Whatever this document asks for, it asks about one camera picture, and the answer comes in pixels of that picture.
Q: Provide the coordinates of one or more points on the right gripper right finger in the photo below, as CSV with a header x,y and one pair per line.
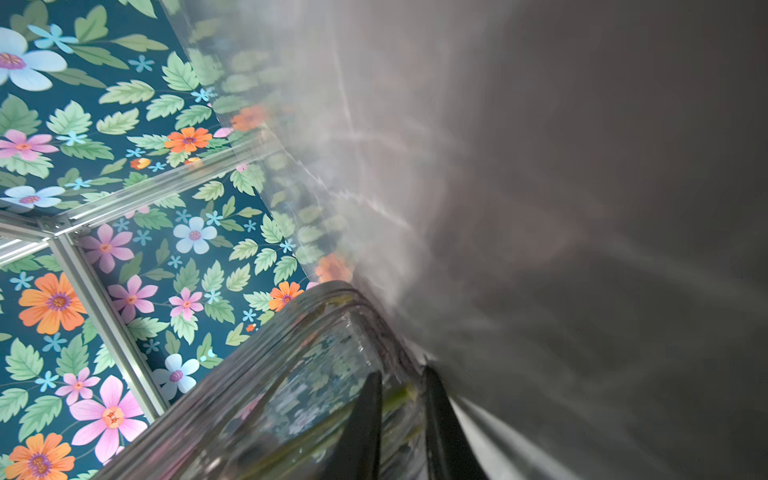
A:
x,y
449,455

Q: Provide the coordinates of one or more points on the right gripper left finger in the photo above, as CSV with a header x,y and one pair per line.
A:
x,y
357,453

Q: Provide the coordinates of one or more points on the dark purple glass vase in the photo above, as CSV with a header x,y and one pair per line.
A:
x,y
278,405

